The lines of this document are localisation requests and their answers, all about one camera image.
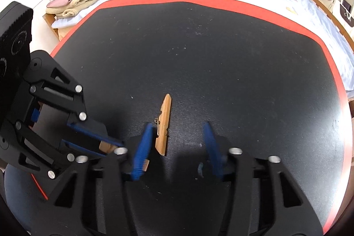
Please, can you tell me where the wooden clothespin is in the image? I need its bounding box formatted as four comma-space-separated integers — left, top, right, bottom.
99, 141, 150, 171
155, 94, 172, 156

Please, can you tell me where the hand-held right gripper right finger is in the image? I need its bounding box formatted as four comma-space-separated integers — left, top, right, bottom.
203, 122, 324, 236

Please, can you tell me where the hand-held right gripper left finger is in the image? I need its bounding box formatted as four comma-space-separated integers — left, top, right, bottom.
30, 123, 154, 236

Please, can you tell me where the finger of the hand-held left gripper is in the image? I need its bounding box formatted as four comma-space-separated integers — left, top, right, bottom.
28, 60, 124, 148
0, 119, 112, 180

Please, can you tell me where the cream folded blanket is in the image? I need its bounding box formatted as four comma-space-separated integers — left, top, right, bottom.
54, 0, 103, 19

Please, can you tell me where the person's left leg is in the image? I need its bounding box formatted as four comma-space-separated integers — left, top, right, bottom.
3, 163, 42, 236

